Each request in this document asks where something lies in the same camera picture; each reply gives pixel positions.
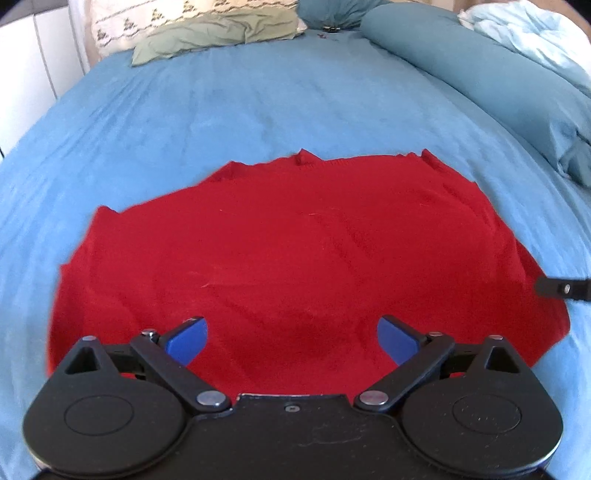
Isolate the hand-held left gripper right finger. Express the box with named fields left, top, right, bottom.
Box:
left=353, top=315, right=524, bottom=411

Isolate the teal duvet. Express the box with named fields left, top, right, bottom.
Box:
left=359, top=4, right=591, bottom=188

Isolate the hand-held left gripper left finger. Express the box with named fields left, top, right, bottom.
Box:
left=61, top=316, right=232, bottom=411

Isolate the green pillow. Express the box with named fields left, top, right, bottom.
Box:
left=131, top=8, right=305, bottom=68

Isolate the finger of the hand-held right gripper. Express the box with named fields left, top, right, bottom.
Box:
left=534, top=275, right=591, bottom=304

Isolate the teal pillow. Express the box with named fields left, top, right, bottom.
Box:
left=296, top=0, right=393, bottom=31

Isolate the cream embroidered pillow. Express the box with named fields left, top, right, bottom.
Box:
left=90, top=0, right=301, bottom=61

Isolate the bed with blue sheet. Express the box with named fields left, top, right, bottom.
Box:
left=0, top=28, right=591, bottom=480

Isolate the light blue blanket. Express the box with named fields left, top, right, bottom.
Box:
left=457, top=0, right=591, bottom=100

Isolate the white wardrobe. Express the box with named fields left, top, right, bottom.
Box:
left=0, top=7, right=90, bottom=160

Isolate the red knit sweater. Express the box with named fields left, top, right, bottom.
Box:
left=46, top=148, right=570, bottom=398

